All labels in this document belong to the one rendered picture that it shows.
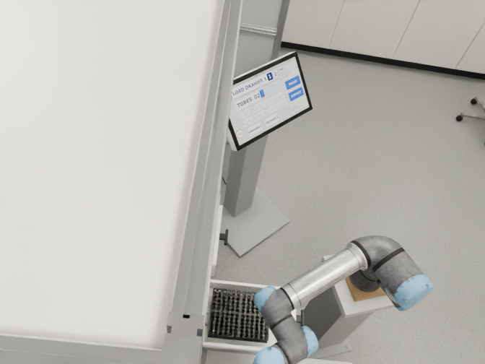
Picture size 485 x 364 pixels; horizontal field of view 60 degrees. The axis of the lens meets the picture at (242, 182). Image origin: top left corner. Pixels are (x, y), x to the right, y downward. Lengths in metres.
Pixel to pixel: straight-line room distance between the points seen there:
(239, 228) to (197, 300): 2.32
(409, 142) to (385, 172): 0.44
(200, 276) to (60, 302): 0.16
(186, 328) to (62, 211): 0.24
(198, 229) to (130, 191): 0.12
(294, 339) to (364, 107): 2.93
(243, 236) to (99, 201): 2.23
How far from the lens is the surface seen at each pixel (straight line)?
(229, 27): 0.86
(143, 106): 0.71
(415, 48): 4.38
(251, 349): 1.63
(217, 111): 0.68
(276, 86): 2.11
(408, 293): 1.34
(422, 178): 3.59
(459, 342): 3.02
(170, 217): 0.58
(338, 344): 2.67
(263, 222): 2.86
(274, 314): 1.24
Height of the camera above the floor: 2.46
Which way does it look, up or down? 53 degrees down
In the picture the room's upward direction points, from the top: 11 degrees clockwise
